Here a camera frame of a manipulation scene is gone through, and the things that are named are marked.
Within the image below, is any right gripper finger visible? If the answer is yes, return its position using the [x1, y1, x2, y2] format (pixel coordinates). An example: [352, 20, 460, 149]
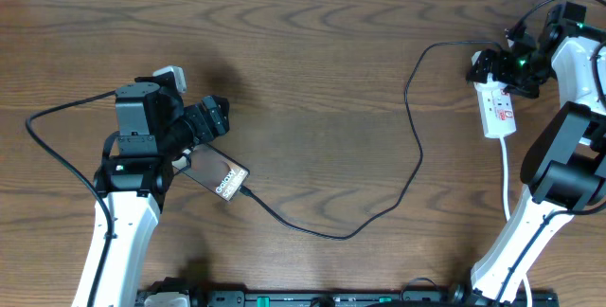
[466, 49, 501, 83]
[504, 84, 540, 99]

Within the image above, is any white power strip cord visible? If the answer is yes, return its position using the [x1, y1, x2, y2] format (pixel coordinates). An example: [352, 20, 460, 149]
[499, 136, 534, 307]

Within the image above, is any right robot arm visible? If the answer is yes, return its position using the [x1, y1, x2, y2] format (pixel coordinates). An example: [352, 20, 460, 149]
[451, 0, 605, 306]

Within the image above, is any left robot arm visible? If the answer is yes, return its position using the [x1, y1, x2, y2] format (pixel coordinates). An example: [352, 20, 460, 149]
[73, 80, 229, 306]

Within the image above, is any white charger plug adapter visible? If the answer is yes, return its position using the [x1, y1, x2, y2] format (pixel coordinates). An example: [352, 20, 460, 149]
[472, 51, 482, 65]

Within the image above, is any white power strip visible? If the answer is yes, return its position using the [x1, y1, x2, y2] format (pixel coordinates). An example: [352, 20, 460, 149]
[473, 74, 516, 139]

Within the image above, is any black mounting rail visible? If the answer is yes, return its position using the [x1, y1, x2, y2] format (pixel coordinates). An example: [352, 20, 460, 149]
[134, 290, 560, 307]

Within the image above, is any black charging cable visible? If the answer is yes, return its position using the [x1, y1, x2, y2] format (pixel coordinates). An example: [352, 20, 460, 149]
[239, 40, 506, 242]

